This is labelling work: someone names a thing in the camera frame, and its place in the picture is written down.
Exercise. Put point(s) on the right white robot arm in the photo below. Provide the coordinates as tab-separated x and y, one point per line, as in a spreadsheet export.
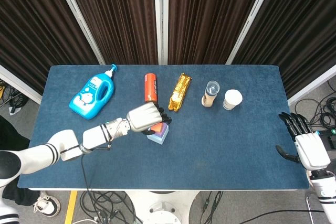
325	195

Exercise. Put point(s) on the blue table mat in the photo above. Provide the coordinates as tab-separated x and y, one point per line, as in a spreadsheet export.
210	150

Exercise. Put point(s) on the small orange block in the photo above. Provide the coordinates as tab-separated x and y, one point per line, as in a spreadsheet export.
157	128

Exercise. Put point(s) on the white partition post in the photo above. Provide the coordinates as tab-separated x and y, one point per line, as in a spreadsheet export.
250	19
80	19
160	19

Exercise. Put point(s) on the orange drink can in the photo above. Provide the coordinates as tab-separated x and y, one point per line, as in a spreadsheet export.
150	87

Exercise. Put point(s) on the purple block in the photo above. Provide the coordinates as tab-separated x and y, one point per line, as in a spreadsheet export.
163	130

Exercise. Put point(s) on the seasoning bottle with clear cap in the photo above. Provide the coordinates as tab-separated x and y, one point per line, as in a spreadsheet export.
210	95

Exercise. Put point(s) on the large white cube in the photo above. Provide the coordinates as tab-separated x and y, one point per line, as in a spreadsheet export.
158	141

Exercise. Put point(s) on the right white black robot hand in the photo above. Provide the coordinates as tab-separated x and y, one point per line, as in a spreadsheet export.
312	150

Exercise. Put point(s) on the black and white sneaker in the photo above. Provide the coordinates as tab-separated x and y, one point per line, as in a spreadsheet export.
47	204

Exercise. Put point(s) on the white partition bottom rail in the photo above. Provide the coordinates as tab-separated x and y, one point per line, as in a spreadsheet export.
18	83
312	85

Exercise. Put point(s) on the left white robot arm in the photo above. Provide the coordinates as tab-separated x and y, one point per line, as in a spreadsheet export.
94	137

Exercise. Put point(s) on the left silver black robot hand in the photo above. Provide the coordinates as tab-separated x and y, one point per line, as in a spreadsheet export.
143	117

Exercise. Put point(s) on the black box with green light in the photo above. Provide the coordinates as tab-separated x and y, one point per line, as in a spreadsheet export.
331	137

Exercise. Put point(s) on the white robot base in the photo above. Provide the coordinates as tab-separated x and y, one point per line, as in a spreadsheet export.
160	205

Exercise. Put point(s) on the gold foil snack package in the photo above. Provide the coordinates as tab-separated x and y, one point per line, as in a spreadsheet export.
179	93

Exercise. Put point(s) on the white paper cup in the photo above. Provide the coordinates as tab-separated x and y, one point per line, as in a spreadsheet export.
232	99

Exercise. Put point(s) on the black trouser leg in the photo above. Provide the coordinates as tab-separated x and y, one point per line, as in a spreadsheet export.
23	195
13	134

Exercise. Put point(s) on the brown pleated partition panel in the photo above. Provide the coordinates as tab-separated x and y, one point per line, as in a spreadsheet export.
210	16
31	24
118	19
302	24

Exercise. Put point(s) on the blue detergent pump bottle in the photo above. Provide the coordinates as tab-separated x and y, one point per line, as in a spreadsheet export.
86	100

